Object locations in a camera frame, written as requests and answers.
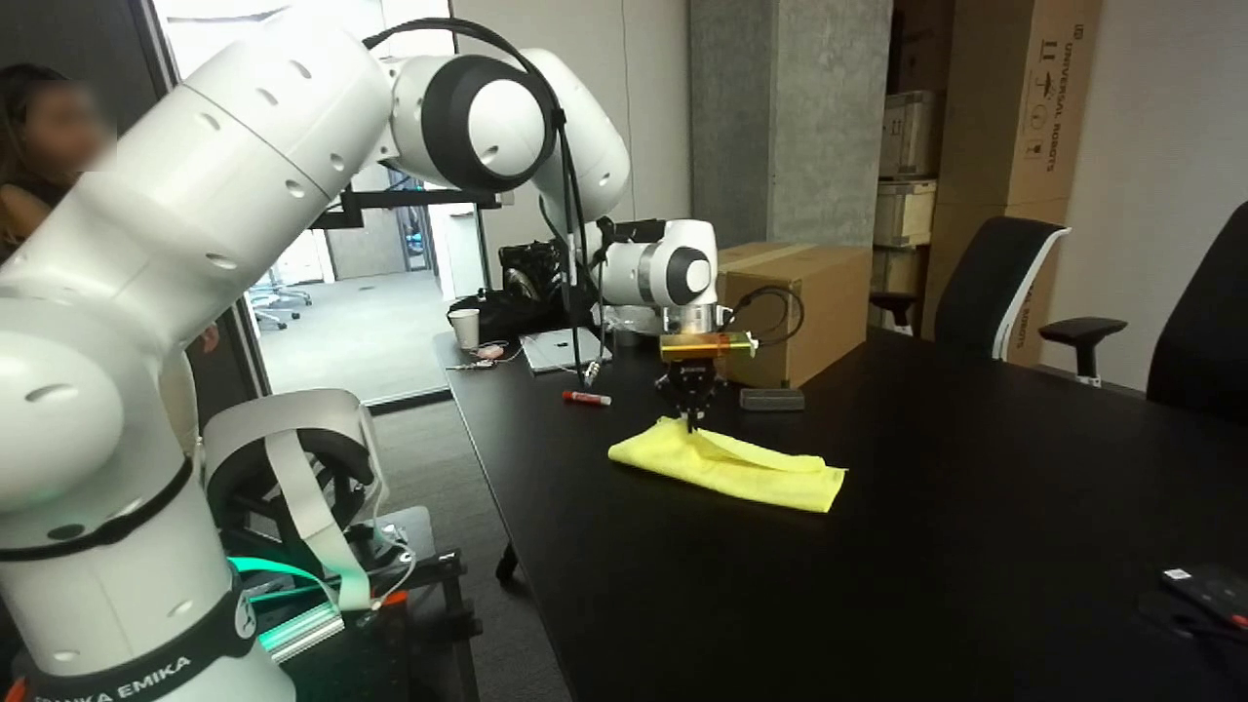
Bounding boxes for tall brown cardboard box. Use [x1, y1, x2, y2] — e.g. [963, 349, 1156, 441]
[932, 0, 1107, 370]

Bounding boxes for black bag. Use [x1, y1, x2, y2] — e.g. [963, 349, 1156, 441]
[493, 236, 617, 343]

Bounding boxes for seated person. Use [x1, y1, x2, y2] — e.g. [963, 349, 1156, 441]
[0, 63, 128, 266]

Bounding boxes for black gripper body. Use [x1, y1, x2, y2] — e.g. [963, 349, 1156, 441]
[655, 358, 734, 405]

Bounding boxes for teal plastic item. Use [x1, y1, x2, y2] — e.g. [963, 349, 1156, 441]
[227, 548, 352, 660]

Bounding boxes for white strap band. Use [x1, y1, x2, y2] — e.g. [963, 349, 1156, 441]
[197, 387, 392, 614]

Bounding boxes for grey whiteboard eraser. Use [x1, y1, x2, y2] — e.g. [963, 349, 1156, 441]
[738, 383, 812, 415]

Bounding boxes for white paper cup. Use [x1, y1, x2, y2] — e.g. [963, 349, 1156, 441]
[443, 298, 486, 358]

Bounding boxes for yellow green towel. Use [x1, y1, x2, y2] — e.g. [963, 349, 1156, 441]
[603, 412, 851, 517]

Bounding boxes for large black office chair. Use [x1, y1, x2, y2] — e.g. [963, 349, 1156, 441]
[932, 215, 1132, 383]

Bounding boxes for white paper sheets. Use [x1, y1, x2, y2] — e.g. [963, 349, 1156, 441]
[516, 323, 609, 376]

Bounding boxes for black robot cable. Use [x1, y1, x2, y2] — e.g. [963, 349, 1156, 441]
[358, 10, 812, 387]

